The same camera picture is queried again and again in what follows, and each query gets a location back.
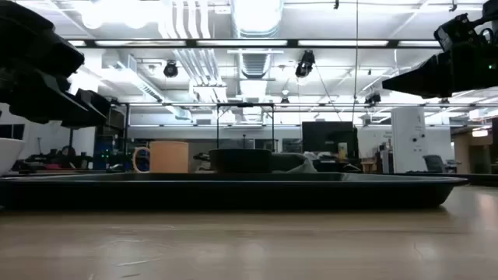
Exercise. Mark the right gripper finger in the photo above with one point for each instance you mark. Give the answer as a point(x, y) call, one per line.
point(424, 78)

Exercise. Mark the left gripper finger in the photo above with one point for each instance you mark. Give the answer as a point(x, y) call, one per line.
point(85, 121)
point(97, 103)

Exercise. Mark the white plate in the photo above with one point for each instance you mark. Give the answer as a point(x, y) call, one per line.
point(8, 153)

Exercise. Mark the orange mug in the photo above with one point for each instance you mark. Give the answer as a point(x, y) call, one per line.
point(169, 157)

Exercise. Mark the black bowl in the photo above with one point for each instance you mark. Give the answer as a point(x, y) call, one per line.
point(240, 161)

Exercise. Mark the grey cloth napkin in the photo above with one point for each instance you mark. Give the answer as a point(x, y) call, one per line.
point(290, 162)

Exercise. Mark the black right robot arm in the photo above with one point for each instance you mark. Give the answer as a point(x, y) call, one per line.
point(491, 9)

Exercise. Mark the black plastic tray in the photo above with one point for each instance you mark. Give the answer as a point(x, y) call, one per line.
point(233, 194)

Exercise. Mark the grey office chair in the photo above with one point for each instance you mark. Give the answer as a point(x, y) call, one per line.
point(433, 163)

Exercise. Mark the yellow bottle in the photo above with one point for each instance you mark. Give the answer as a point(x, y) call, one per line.
point(342, 151)

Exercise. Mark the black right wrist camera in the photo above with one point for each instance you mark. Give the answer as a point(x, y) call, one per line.
point(457, 31)

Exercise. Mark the black ceiling camera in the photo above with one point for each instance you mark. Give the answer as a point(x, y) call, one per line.
point(372, 98)
point(170, 69)
point(305, 64)

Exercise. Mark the thin black distant frame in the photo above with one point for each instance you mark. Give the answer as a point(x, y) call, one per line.
point(245, 104)

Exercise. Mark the black overhead frame bar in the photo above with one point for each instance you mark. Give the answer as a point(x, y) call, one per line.
point(241, 43)

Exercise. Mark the silver air duct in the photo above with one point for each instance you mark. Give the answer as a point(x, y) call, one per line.
point(257, 19)

